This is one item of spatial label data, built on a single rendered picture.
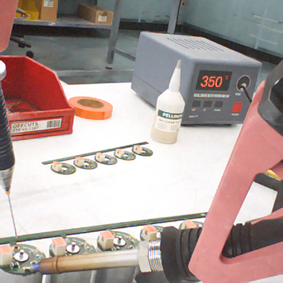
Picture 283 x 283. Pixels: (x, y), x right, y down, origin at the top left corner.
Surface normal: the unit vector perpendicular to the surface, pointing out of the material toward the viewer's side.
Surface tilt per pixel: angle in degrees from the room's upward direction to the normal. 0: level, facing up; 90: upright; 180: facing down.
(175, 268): 77
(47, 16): 90
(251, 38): 90
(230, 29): 90
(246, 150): 108
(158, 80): 90
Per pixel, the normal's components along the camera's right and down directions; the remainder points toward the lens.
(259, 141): -0.47, 0.52
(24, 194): 0.18, -0.92
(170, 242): 0.27, -0.51
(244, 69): 0.45, 0.39
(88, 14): -0.78, 0.07
